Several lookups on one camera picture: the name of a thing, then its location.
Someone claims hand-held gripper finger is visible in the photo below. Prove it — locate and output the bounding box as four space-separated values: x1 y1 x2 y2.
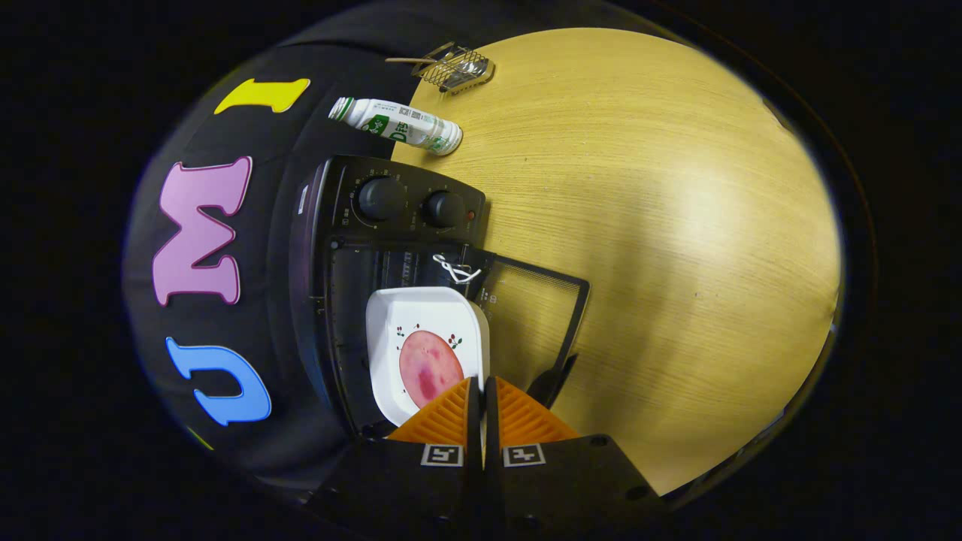
485 376 662 527
308 376 482 527

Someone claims pink round meat slice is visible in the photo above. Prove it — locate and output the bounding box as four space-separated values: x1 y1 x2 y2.
398 330 465 410

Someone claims white square plate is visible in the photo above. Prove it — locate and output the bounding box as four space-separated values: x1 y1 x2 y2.
365 286 491 428

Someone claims black toaster oven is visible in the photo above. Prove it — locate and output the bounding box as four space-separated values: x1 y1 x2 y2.
289 154 591 440

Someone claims white plastic drink bottle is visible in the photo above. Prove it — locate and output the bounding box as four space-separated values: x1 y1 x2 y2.
328 97 464 157

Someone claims metal wire basket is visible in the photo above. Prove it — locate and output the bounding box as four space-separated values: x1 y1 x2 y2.
411 42 496 95

